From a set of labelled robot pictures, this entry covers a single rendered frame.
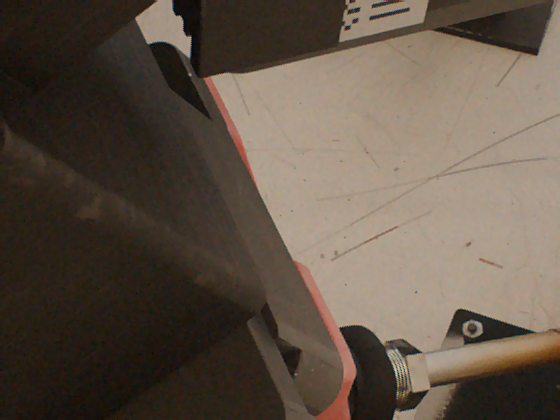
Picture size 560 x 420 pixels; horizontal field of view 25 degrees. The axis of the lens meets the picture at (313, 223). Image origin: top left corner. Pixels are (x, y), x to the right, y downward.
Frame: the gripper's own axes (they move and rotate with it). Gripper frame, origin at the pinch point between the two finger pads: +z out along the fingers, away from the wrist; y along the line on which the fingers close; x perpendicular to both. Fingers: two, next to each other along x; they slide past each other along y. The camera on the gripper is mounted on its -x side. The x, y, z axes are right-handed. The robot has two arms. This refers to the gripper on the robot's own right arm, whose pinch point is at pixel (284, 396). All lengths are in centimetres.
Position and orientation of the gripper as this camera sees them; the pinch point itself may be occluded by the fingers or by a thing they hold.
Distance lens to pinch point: 25.7
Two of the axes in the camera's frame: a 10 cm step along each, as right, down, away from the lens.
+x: -8.0, 5.6, 2.1
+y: -3.9, -7.6, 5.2
